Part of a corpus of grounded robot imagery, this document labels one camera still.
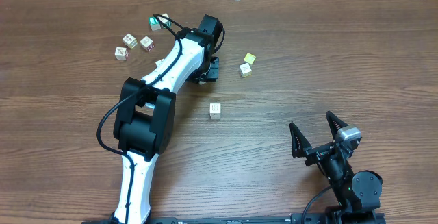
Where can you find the wooden block red picture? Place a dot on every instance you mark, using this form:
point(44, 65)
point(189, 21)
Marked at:
point(130, 41)

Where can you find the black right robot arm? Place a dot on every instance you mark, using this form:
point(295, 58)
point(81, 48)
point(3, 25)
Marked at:
point(358, 194)

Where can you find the red number three block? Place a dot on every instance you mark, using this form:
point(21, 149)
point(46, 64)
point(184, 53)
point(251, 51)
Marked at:
point(147, 44)

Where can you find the green letter H block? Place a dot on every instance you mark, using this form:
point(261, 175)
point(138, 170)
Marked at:
point(154, 24)

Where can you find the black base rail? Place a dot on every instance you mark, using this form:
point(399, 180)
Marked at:
point(291, 219)

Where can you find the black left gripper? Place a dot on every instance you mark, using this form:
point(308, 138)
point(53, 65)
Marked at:
point(213, 73)

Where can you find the wooden block crossed picture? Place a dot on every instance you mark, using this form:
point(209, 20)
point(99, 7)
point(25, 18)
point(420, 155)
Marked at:
point(121, 53)

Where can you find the number five green block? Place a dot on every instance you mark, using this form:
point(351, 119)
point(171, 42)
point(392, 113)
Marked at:
point(164, 19)

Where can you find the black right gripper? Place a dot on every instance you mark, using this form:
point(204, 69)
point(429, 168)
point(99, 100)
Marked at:
point(302, 148)

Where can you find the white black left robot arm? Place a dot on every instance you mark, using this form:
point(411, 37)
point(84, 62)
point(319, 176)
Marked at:
point(146, 112)

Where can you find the hammer picture block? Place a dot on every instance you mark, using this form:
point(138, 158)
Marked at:
point(159, 62)

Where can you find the yellow topped acorn block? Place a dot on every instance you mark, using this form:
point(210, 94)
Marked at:
point(249, 58)

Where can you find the scissors picture wooden block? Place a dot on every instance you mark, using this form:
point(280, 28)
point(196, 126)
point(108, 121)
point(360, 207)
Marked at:
point(245, 70)

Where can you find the letter B wooden block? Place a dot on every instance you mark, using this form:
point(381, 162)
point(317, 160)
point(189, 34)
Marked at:
point(215, 111)

